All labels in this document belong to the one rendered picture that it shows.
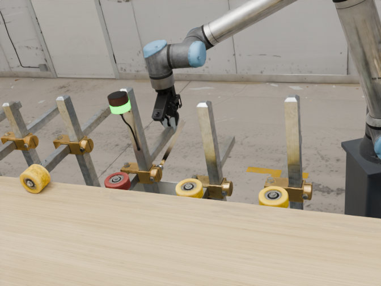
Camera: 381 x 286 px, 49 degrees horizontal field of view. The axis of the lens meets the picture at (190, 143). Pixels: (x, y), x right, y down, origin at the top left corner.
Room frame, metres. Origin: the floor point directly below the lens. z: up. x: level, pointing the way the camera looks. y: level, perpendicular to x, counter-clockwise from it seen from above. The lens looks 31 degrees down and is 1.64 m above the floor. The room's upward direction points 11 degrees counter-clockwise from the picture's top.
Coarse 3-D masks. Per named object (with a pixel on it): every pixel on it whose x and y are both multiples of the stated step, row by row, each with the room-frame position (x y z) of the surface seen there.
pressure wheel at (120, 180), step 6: (114, 174) 1.14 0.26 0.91; (120, 174) 1.14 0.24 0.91; (126, 174) 1.13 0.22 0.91; (108, 180) 1.11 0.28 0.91; (114, 180) 1.11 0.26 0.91; (120, 180) 1.11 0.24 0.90; (126, 180) 1.10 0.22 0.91; (108, 186) 1.09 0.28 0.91; (114, 186) 1.08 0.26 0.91; (120, 186) 1.08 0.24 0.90; (126, 186) 1.09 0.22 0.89
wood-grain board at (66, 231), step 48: (0, 192) 1.18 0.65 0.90; (48, 192) 1.12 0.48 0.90; (96, 192) 1.07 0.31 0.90; (144, 192) 1.02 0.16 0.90; (0, 240) 0.93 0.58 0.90; (48, 240) 0.89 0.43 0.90; (96, 240) 0.85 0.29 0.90; (144, 240) 0.82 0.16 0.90; (192, 240) 0.79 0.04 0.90; (240, 240) 0.75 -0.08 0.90; (288, 240) 0.72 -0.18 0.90; (336, 240) 0.70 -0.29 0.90
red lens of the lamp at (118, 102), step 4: (124, 96) 1.14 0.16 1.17; (108, 100) 1.15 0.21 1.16; (112, 100) 1.14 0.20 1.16; (116, 100) 1.13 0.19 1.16; (120, 100) 1.13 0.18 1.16; (124, 100) 1.14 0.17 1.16; (128, 100) 1.15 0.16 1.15; (112, 104) 1.14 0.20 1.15; (116, 104) 1.13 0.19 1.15; (120, 104) 1.13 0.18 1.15
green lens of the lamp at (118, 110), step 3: (129, 102) 1.16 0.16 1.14; (126, 105) 1.14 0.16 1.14; (129, 105) 1.15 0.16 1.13; (111, 108) 1.14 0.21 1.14; (114, 108) 1.14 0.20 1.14; (117, 108) 1.13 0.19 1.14; (120, 108) 1.13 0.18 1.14; (123, 108) 1.13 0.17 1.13; (126, 108) 1.14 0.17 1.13; (129, 108) 1.15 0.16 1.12; (111, 111) 1.15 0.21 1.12; (114, 111) 1.14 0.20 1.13; (117, 111) 1.13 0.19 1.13; (120, 111) 1.13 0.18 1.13; (123, 111) 1.13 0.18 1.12; (126, 111) 1.14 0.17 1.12
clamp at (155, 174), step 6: (132, 162) 1.25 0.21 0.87; (126, 168) 1.22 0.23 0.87; (132, 168) 1.22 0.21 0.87; (138, 168) 1.21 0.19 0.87; (150, 168) 1.20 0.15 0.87; (156, 168) 1.19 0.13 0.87; (138, 174) 1.19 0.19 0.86; (144, 174) 1.18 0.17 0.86; (150, 174) 1.17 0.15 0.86; (156, 174) 1.17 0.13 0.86; (144, 180) 1.18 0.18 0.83; (150, 180) 1.17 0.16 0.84; (156, 180) 1.17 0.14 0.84
